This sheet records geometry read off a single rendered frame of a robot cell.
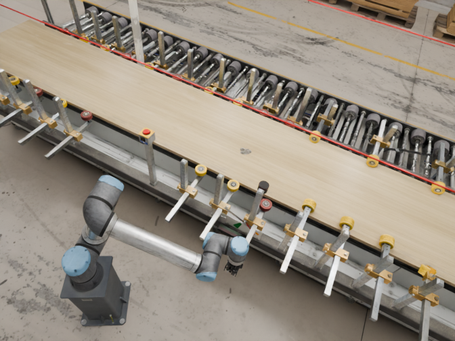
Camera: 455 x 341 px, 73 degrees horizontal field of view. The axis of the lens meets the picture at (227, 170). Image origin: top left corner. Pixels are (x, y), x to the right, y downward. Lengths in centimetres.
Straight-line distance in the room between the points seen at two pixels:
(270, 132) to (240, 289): 130
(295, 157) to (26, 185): 251
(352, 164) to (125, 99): 183
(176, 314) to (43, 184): 178
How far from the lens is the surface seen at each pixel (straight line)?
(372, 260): 229
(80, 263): 192
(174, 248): 144
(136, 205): 305
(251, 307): 269
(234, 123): 246
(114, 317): 265
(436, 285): 195
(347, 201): 223
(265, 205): 201
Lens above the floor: 257
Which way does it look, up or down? 51 degrees down
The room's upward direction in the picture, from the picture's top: 9 degrees clockwise
